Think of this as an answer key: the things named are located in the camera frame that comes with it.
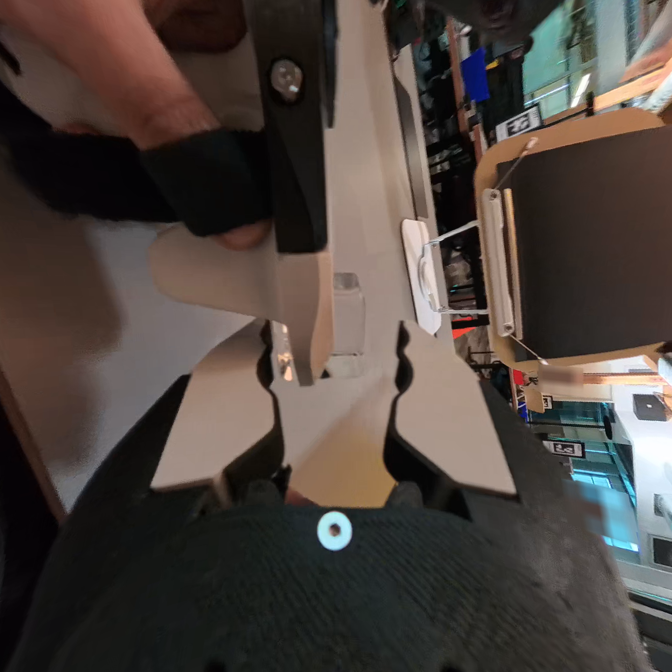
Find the black and white printed tag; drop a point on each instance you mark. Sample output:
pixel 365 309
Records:
pixel 518 124
pixel 567 449

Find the white bar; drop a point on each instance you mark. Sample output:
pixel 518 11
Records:
pixel 496 262

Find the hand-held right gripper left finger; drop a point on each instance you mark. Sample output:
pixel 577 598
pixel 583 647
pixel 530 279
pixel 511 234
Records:
pixel 220 414

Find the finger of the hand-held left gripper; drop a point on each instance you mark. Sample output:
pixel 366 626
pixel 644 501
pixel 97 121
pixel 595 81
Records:
pixel 304 315

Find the grey desk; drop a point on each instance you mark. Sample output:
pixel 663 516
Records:
pixel 367 157

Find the blue sheet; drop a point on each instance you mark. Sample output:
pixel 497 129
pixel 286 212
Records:
pixel 475 76

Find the clear acrylic cube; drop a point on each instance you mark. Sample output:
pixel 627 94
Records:
pixel 349 325

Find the cardboard-framed black board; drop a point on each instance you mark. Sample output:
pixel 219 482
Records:
pixel 593 241

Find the white cabinet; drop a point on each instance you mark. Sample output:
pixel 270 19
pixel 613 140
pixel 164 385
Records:
pixel 645 472

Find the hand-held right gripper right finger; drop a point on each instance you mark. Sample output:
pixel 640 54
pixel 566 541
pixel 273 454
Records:
pixel 451 425

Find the person's left hand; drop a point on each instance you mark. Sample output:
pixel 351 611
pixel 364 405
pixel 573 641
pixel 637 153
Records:
pixel 105 68

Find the dark flat panel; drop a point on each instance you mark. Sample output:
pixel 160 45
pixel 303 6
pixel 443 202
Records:
pixel 414 152

